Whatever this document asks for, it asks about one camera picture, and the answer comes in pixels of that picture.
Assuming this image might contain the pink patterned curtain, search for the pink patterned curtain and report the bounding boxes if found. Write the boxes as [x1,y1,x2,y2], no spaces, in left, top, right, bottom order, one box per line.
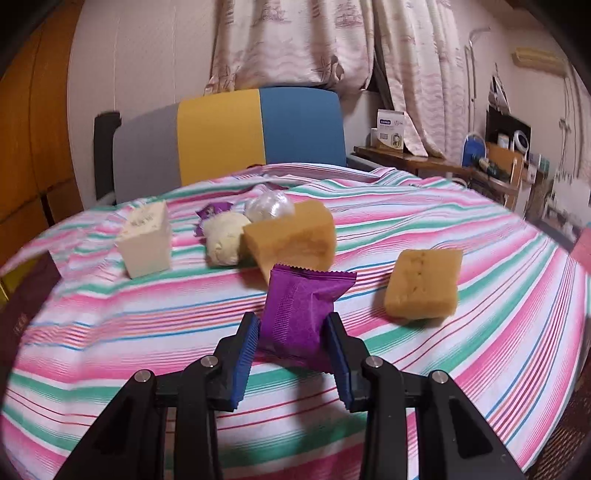
[205,1,467,163]

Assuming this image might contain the wooden side shelf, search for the wooden side shelf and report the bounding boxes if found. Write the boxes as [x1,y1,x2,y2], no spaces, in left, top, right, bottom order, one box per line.
[353,144,532,215]

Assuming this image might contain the striped pink green bedsheet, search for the striped pink green bedsheet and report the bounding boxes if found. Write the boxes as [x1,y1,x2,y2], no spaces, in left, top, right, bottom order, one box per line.
[1,164,590,479]

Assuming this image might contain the gold metal tin box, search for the gold metal tin box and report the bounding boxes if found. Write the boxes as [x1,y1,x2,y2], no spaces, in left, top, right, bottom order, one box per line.
[1,252,61,395]

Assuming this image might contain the cream tall carton box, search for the cream tall carton box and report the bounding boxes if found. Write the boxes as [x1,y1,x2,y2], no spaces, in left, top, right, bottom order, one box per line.
[115,201,172,279]

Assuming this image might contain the white blue medicine box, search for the white blue medicine box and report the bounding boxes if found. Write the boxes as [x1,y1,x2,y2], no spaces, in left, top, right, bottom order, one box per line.
[377,109,405,151]

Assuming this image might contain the grey yellow blue headboard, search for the grey yellow blue headboard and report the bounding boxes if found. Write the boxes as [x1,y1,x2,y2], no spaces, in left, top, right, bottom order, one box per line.
[112,86,346,202]

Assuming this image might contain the yellow sponge block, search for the yellow sponge block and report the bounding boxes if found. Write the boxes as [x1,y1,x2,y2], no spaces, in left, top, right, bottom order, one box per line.
[384,249,463,321]
[243,200,337,283]

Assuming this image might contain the white pearly plastic packet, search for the white pearly plastic packet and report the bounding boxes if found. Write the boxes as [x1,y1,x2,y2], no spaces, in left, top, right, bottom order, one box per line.
[245,190,296,223]

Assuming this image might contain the wooden wardrobe panels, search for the wooden wardrobe panels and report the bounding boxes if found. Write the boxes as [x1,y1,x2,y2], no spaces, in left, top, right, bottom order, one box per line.
[1,1,84,263]

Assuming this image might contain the black rolled mat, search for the black rolled mat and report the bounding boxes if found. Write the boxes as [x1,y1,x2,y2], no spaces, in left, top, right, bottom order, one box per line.
[93,111,121,201]

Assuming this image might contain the purple snack packet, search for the purple snack packet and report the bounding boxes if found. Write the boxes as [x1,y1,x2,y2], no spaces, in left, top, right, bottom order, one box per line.
[194,202,232,237]
[259,264,356,373]

